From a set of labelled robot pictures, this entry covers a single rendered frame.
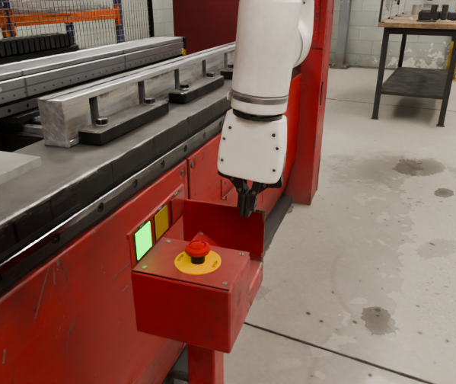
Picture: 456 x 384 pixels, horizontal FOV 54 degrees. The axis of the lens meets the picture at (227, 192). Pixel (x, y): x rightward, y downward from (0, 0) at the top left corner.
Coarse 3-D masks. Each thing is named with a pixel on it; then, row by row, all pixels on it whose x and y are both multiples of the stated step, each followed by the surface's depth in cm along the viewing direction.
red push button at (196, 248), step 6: (186, 246) 68; (192, 246) 68; (198, 246) 68; (204, 246) 68; (186, 252) 68; (192, 252) 67; (198, 252) 67; (204, 252) 67; (192, 258) 68; (198, 258) 68; (204, 258) 69
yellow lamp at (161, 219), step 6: (162, 210) 74; (156, 216) 72; (162, 216) 75; (156, 222) 73; (162, 222) 75; (156, 228) 73; (162, 228) 75; (156, 234) 73; (162, 234) 75; (156, 240) 74
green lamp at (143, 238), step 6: (144, 228) 69; (150, 228) 71; (138, 234) 67; (144, 234) 69; (150, 234) 71; (138, 240) 67; (144, 240) 69; (150, 240) 71; (138, 246) 68; (144, 246) 70; (150, 246) 72; (138, 252) 68; (144, 252) 70; (138, 258) 68
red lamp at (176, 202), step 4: (180, 192) 81; (176, 196) 79; (180, 196) 81; (172, 200) 78; (176, 200) 79; (180, 200) 81; (172, 204) 78; (176, 204) 79; (180, 204) 81; (172, 208) 78; (176, 208) 80; (180, 208) 82; (172, 212) 78; (176, 212) 80; (180, 212) 82; (172, 216) 78; (176, 216) 80; (172, 220) 79
